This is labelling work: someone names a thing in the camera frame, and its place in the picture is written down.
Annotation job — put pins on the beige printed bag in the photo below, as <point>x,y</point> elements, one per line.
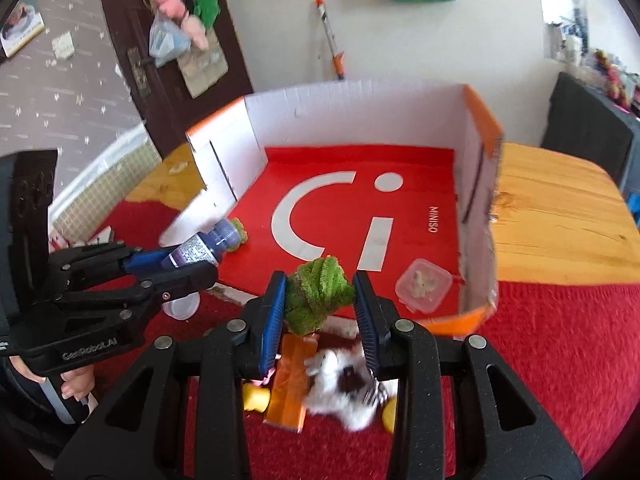
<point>202,70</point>

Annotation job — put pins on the purple bottle with white label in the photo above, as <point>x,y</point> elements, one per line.
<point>200,247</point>

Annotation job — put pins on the small green fuzzy ball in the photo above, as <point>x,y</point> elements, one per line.
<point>239,234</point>

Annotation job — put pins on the wooden table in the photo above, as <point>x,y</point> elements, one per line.
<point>550,210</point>

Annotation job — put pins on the picture book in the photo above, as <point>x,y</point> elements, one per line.
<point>20,25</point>

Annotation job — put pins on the pile of colourful toys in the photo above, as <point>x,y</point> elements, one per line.
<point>615,75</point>

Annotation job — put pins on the white plush toy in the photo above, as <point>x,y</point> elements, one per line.
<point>330,375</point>

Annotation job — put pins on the small yellow cup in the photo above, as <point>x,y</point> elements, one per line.
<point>255,397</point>

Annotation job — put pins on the orange and red cardboard box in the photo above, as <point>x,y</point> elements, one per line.
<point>325,160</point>

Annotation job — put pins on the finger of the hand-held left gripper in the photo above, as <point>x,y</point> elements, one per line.
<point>145,261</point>
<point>185,282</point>

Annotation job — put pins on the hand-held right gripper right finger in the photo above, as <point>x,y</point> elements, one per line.
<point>367,320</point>

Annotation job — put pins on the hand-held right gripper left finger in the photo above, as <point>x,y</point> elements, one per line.
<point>274,320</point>

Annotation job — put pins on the black furniture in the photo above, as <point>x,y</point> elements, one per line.
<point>590,130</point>

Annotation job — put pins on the clear round lid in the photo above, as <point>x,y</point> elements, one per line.
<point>182,306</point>

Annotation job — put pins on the red mat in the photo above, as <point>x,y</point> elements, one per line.
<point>525,360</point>

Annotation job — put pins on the red and white small box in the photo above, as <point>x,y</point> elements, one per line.
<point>57,241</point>

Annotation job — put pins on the small paper sticker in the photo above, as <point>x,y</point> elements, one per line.
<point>64,44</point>

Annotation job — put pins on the clear square plastic container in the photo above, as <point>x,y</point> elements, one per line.
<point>422,285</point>

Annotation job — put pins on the clear plastic bag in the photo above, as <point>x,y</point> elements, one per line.
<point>167,40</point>

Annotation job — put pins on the person's left hand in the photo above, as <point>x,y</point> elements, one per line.
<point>75,385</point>

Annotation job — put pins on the orange foil packet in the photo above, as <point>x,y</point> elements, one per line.
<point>290,385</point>

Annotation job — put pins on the pink plush toy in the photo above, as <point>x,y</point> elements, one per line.
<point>172,5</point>

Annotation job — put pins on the orange and white pen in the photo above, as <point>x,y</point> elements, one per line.
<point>327,30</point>

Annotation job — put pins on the green plush toy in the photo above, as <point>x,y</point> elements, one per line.
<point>207,7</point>

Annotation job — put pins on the white card packet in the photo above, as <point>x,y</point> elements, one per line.
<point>100,235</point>

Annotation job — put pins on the dark brown door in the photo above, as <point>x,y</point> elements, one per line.
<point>165,102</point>

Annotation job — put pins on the large green fuzzy ball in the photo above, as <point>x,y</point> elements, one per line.
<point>320,295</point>

